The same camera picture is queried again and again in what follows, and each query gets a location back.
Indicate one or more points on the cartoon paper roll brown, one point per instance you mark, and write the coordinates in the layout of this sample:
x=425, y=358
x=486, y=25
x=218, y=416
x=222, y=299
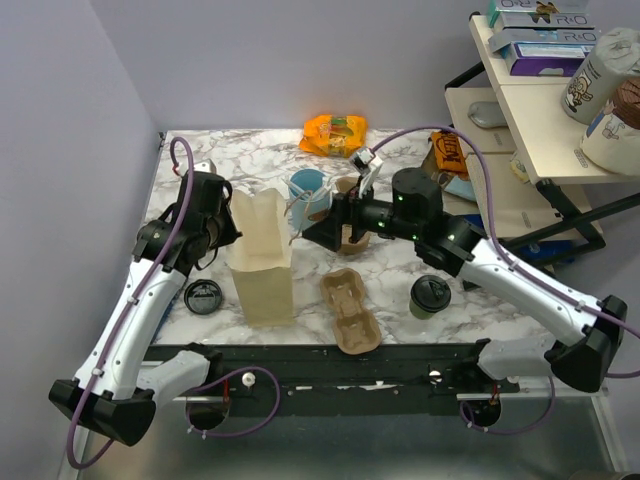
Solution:
x=611, y=141

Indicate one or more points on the purple tissue box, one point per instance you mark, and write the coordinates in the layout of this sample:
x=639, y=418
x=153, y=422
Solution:
x=541, y=59

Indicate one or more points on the orange snack bag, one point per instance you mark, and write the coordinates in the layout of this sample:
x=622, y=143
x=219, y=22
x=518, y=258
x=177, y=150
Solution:
x=334, y=136

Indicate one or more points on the green paper cup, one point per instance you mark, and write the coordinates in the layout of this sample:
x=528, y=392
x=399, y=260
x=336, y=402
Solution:
x=423, y=308

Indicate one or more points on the blue straw holder cup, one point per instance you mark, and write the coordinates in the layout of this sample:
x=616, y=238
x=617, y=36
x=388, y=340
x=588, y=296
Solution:
x=309, y=197

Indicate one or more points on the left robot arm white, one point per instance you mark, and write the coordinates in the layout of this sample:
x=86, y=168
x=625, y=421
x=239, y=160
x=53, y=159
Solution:
x=110, y=394

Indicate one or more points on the orange brown snack packet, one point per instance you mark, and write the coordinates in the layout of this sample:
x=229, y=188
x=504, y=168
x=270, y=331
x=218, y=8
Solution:
x=445, y=162

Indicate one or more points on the cartoon paper roll grey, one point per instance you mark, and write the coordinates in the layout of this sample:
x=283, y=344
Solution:
x=613, y=60

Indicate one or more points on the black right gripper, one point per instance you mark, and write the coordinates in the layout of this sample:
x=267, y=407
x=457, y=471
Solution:
x=327, y=233

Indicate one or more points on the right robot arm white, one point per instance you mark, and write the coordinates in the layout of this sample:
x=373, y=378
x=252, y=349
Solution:
x=584, y=332

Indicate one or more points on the black plastic cup lid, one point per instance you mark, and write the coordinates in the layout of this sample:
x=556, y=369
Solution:
x=434, y=287

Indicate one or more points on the grey computer mouse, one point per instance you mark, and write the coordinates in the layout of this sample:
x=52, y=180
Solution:
x=487, y=115

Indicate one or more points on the teal box top shelf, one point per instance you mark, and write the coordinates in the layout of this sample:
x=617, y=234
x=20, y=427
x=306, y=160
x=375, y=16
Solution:
x=539, y=9

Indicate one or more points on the brown pulp cup carrier stack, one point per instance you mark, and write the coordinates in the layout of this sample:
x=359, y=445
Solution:
x=343, y=185

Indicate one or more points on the blue snack bag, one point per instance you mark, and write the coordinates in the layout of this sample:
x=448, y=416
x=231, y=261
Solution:
x=534, y=251

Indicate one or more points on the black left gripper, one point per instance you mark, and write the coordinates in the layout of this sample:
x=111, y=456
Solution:
x=231, y=234

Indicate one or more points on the single brown pulp cup carrier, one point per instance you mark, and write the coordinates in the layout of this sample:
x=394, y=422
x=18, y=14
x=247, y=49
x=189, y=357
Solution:
x=355, y=328

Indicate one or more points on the beige paper bag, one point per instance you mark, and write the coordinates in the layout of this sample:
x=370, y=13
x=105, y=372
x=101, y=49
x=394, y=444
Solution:
x=261, y=260

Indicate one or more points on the beige shelf rack black frame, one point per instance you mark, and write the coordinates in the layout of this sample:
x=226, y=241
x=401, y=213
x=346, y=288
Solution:
x=538, y=173

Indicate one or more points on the grey R+O box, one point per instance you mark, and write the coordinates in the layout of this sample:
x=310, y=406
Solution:
x=530, y=27

